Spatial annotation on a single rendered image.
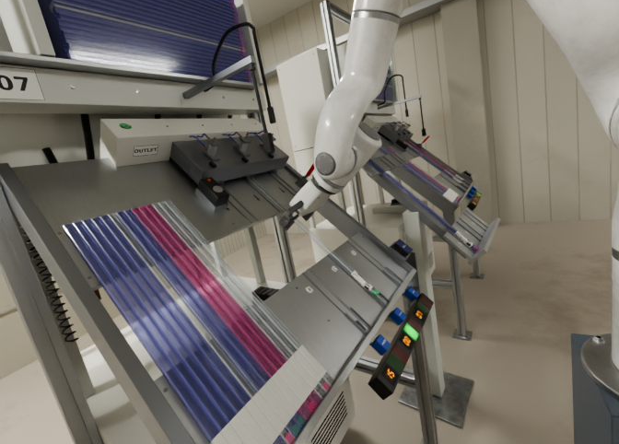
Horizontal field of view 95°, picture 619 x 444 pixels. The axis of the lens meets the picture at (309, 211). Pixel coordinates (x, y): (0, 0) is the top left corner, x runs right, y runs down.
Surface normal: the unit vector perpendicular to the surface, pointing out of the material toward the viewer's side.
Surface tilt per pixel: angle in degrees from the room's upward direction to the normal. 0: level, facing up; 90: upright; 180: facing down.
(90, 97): 90
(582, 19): 112
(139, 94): 90
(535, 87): 90
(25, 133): 90
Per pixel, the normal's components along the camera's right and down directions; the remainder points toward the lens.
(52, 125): 0.80, -0.05
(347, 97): -0.23, -0.44
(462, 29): -0.47, 0.25
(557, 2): -0.86, 0.48
